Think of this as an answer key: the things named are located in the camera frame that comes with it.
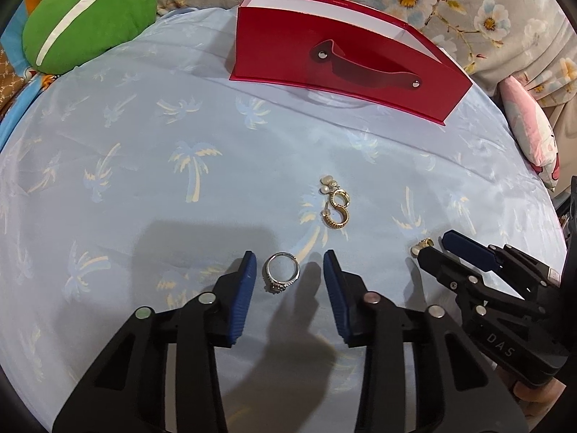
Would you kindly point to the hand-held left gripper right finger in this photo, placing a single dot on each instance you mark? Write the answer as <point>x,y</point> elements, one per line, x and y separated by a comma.
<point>336,297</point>

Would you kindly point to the pearl stud earring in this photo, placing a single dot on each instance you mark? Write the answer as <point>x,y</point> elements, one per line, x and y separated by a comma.
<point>325,189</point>

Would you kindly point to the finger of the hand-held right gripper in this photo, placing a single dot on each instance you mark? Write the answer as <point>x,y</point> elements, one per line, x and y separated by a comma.
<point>444,266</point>
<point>469,248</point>

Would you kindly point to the large gold hoop earring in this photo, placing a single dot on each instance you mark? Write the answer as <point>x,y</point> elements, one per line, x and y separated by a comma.
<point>336,225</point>

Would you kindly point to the gold pearl earring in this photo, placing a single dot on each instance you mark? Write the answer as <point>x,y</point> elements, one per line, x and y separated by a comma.
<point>417,249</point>

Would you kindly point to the green round cushion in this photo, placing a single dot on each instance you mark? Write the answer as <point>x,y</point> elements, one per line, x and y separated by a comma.
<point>90,22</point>

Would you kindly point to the grey floral quilt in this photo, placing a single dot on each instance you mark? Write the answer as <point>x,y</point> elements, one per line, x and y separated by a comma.
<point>496,18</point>

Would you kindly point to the pink plush pillow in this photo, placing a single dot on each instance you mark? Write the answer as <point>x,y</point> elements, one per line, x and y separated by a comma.
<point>532,131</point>

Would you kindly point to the person's right hand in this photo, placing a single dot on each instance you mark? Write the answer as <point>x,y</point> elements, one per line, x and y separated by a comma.
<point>541,403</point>

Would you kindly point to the black object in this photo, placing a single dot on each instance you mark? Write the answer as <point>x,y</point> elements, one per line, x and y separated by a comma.
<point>569,212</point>

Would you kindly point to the red cardboard box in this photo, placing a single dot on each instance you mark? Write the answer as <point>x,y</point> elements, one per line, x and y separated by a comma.
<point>279,54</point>

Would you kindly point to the small gold hoop earring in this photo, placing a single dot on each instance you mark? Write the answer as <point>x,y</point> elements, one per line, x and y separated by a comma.
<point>347,198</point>

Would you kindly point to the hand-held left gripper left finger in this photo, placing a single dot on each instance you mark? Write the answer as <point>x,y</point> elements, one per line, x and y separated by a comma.
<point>239,306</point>

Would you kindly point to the colourful cartoon blanket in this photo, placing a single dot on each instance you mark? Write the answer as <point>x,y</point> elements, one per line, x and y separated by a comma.
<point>13,90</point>

